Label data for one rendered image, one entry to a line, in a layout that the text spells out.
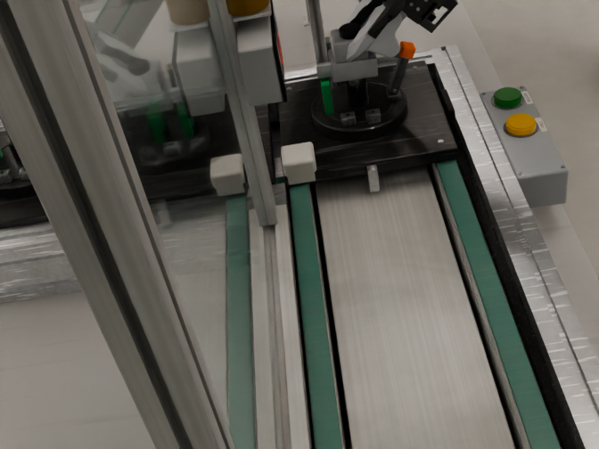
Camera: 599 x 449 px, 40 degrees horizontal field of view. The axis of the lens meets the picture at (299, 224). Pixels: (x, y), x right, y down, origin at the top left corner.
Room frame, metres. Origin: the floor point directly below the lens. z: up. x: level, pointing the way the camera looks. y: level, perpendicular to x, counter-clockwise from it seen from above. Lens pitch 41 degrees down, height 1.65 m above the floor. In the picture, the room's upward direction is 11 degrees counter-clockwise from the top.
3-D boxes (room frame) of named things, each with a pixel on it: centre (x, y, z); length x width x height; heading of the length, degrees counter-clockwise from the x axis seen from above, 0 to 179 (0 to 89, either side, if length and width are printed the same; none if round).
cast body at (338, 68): (1.01, -0.11, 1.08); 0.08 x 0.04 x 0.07; 86
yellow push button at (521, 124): (0.91, -0.33, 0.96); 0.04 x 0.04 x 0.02
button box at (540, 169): (0.91, -0.33, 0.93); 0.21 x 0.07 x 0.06; 177
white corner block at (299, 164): (0.91, -0.02, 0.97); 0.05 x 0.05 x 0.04; 87
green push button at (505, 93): (0.98, -0.33, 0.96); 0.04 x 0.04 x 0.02
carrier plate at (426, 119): (1.01, -0.12, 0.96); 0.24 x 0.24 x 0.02; 87
